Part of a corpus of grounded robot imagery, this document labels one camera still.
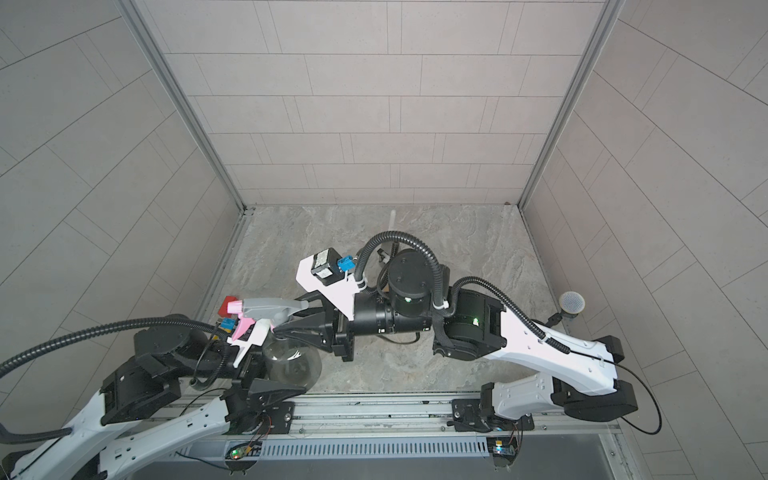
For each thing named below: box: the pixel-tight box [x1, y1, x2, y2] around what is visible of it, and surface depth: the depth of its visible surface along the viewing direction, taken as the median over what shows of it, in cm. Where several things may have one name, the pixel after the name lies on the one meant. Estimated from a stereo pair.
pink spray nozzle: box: [227, 298, 309, 341], surface depth 37 cm
